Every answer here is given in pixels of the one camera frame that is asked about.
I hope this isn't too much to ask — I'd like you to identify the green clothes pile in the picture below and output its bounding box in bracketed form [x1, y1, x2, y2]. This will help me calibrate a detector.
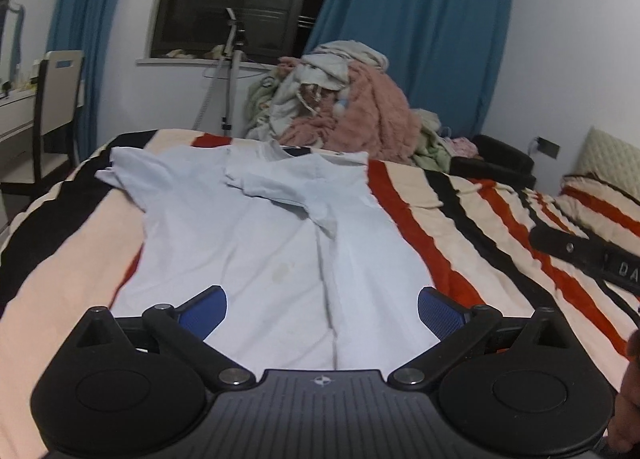
[412, 109, 451, 173]

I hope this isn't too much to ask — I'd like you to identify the right blue curtain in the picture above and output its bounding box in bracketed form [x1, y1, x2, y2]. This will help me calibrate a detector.
[306, 0, 512, 137]

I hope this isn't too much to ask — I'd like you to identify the quilted beige headboard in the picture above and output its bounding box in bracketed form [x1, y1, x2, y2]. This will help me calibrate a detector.
[574, 127, 640, 193]

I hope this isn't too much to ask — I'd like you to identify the striped pillow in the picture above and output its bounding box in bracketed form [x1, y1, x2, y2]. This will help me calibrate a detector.
[556, 175, 640, 255]

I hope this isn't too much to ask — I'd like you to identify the small pink garment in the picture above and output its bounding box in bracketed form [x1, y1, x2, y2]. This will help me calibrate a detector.
[448, 137, 480, 159]

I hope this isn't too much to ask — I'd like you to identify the white desk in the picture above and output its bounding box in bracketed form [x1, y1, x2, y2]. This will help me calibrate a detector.
[0, 86, 86, 145]

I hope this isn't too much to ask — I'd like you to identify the white chair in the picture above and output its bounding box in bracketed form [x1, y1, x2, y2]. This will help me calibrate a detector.
[1, 50, 85, 200]

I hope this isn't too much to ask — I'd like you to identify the person's hand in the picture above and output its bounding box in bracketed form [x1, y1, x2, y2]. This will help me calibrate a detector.
[608, 331, 640, 453]

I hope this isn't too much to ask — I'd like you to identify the pink fluffy blanket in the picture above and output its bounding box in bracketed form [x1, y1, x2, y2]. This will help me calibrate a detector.
[278, 61, 421, 164]

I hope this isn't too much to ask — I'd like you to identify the left blue curtain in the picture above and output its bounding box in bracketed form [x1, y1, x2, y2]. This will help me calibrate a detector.
[47, 0, 118, 159]

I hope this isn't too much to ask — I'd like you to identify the striped bed blanket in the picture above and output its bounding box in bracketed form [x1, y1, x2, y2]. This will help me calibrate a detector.
[1, 147, 639, 458]

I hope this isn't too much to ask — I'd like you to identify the blue curtain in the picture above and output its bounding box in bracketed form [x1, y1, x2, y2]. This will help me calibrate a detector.
[47, 0, 118, 159]
[306, 0, 512, 137]

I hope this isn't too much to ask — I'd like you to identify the black armchair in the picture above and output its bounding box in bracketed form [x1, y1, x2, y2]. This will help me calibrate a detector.
[449, 135, 536, 189]

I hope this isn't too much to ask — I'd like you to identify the black wall socket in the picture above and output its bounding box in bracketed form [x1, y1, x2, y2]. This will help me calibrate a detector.
[535, 137, 560, 160]

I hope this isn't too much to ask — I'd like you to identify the grey white clothes pile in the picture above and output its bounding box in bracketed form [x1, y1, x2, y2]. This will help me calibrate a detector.
[244, 40, 390, 140]

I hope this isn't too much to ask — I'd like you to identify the white polo shirt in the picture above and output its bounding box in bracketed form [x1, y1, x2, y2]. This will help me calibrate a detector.
[98, 141, 436, 373]

